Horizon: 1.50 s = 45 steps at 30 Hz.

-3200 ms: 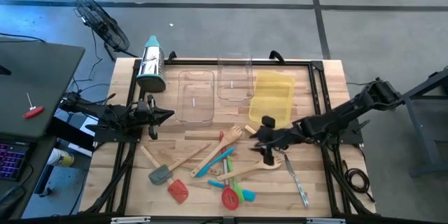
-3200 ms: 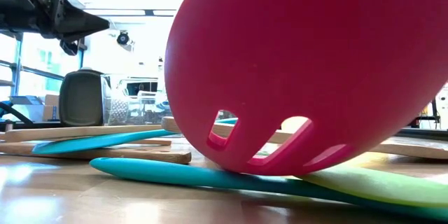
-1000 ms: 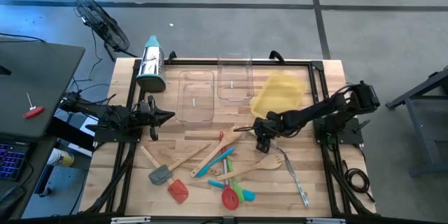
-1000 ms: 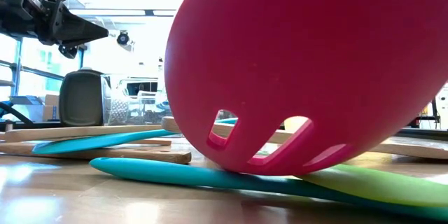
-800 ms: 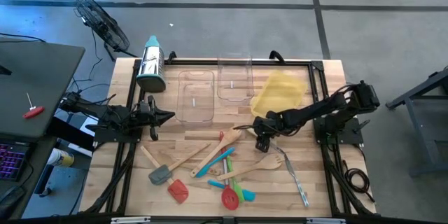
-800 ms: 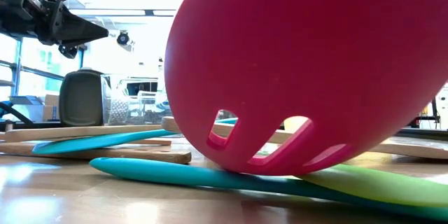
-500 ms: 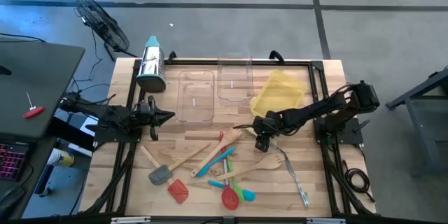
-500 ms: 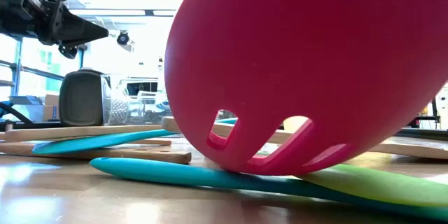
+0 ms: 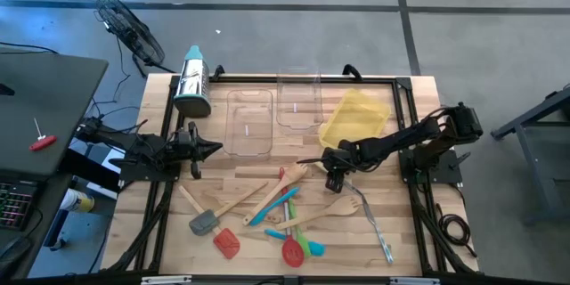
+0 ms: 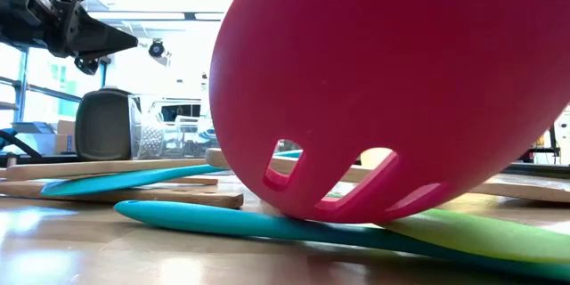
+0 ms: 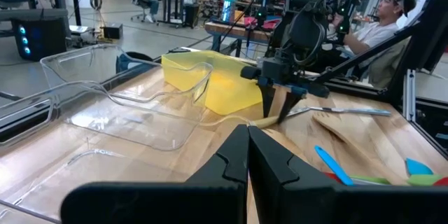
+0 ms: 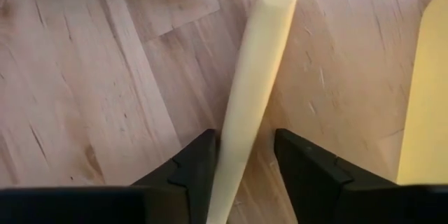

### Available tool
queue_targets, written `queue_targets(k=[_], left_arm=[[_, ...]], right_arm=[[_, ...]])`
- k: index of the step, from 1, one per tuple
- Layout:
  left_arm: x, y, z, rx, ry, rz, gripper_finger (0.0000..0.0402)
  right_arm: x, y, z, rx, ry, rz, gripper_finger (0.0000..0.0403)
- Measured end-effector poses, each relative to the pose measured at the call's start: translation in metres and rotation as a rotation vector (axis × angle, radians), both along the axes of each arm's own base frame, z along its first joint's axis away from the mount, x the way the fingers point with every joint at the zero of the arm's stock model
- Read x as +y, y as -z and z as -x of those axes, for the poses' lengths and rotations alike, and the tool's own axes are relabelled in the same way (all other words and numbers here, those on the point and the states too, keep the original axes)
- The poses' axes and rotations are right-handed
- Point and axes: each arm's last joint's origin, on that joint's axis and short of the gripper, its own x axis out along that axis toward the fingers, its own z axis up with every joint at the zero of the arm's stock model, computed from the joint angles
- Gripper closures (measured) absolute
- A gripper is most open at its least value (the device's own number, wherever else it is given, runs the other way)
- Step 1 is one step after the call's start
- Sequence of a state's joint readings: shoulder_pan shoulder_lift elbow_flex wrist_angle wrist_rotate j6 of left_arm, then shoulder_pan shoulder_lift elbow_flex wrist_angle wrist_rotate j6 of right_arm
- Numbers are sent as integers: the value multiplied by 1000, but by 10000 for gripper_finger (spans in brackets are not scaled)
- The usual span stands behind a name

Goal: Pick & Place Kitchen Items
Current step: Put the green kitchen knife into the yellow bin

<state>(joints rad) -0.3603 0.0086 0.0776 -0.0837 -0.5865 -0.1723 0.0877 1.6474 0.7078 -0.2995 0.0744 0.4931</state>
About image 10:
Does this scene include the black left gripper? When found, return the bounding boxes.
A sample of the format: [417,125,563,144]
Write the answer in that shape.
[0,0,140,61]

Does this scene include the blue silicone spatula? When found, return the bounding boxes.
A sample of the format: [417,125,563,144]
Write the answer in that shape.
[4,158,208,183]

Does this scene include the small teal silicone spatula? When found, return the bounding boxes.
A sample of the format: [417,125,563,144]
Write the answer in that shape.
[40,149,305,198]

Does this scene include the large wooden spoon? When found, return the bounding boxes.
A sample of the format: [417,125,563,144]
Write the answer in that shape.
[0,179,245,209]

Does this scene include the long teal silicone spatula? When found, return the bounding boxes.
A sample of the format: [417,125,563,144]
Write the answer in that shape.
[113,199,570,282]

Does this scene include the red slotted spoon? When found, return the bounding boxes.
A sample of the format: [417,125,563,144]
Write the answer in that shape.
[208,0,570,224]

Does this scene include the green silicone spatula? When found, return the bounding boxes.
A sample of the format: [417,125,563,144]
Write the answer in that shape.
[378,208,570,265]

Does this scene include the long fluorescent light fixture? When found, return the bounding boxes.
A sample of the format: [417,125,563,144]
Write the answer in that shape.
[86,10,226,22]

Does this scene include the brown cardboard box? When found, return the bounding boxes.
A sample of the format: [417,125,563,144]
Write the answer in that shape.
[55,118,77,155]

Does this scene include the grey plastic crate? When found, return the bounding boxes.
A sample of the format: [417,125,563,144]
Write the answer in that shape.
[11,120,58,156]

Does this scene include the clear plastic bin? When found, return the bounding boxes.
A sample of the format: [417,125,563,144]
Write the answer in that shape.
[127,92,217,161]

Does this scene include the black metal stand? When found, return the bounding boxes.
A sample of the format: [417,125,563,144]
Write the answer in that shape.
[520,122,563,165]

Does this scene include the black dome camera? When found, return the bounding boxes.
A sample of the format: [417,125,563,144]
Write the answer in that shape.
[148,38,167,59]

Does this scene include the metal box grater teal handle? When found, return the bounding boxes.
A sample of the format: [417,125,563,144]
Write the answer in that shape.
[74,86,165,162]

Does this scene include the black curved hose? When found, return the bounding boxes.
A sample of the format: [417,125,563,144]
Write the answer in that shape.
[0,127,45,160]

